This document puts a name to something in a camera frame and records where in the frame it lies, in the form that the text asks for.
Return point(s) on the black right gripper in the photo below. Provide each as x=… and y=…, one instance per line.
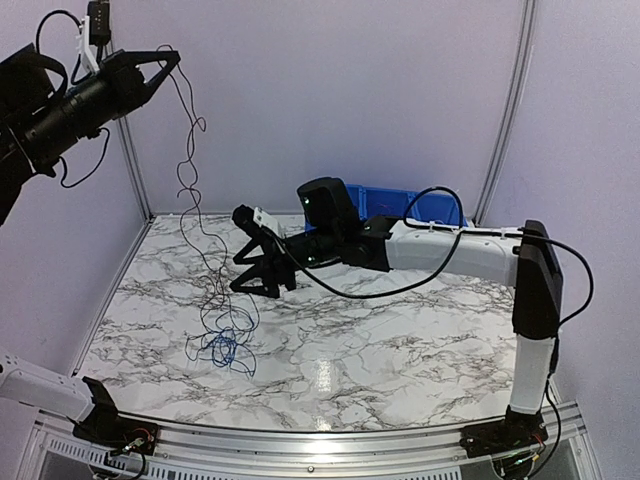
x=272, y=257

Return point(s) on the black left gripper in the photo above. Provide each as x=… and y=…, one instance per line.
x=126, y=81

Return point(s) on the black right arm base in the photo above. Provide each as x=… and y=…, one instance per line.
x=520, y=427

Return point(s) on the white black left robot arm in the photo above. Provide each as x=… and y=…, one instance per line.
x=42, y=117

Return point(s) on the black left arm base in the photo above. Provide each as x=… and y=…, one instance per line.
x=104, y=424

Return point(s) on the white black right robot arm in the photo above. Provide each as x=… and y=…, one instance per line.
x=522, y=258

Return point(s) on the blue plastic bin left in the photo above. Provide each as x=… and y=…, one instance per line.
x=308, y=227

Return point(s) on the blue plastic bin right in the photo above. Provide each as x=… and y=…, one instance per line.
x=437, y=207

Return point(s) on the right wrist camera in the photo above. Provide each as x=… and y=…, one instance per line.
x=256, y=222

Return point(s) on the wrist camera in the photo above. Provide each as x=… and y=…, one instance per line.
x=94, y=35
x=256, y=222

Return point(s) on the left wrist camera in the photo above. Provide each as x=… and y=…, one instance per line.
x=94, y=35

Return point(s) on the aluminium frame post left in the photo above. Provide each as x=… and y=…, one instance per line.
x=132, y=163

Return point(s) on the aluminium front rail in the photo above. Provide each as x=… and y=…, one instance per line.
x=185, y=451

